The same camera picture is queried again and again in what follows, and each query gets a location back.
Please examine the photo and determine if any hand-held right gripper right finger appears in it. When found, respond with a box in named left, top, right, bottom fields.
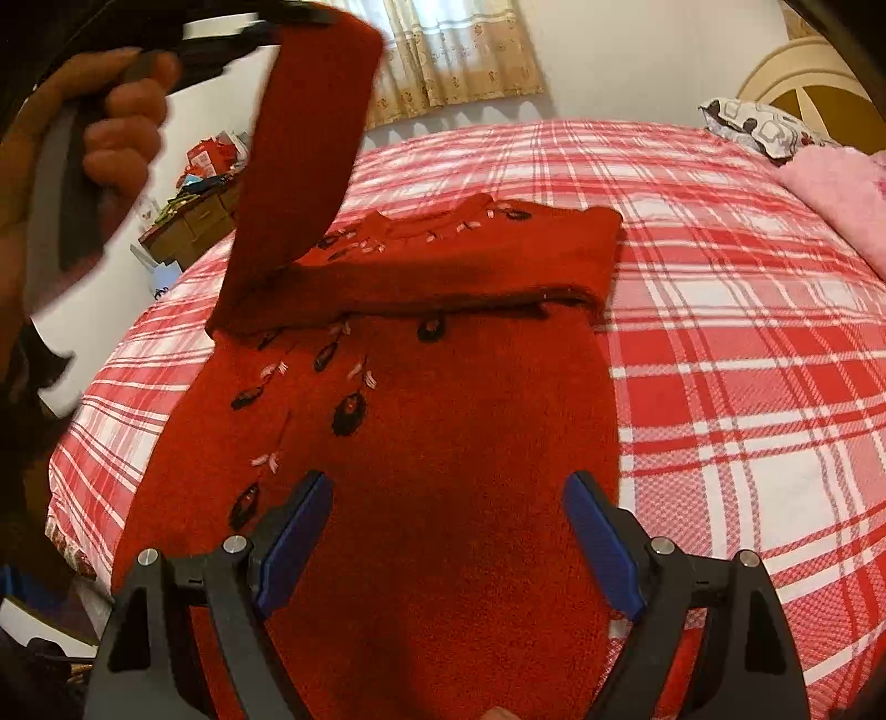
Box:
left=560, top=471, right=811, bottom=720

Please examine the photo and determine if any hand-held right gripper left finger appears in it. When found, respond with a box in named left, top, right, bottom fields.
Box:
left=81, top=469, right=337, bottom=720

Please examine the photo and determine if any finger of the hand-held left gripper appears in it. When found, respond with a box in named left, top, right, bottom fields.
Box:
left=176, top=0, right=340, bottom=74

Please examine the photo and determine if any red knit sweater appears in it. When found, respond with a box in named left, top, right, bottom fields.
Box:
left=111, top=17, right=700, bottom=720

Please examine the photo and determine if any person's left hand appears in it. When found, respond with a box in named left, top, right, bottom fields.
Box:
left=0, top=50, right=184, bottom=240

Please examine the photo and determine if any white plastic bag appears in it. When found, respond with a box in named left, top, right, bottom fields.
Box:
left=130, top=244, right=182, bottom=300

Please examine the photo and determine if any red gift box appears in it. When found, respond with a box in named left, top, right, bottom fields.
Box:
left=183, top=137, right=240, bottom=182

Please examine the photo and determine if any brown wooden dresser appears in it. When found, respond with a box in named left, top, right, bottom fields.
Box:
left=138, top=176, right=243, bottom=268

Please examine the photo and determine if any beige patterned curtain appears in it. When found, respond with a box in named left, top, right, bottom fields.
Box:
left=363, top=0, right=548, bottom=129

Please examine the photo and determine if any red plaid bed sheet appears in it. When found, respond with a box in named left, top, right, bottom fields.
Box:
left=45, top=117, right=886, bottom=720

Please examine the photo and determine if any pink floral pillow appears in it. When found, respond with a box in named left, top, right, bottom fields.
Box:
left=771, top=145, right=886, bottom=278

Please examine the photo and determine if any brown white patterned pillow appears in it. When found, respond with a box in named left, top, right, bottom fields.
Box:
left=699, top=97, right=842, bottom=163

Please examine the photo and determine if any cream wooden headboard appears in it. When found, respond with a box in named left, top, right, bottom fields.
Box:
left=737, top=34, right=886, bottom=150

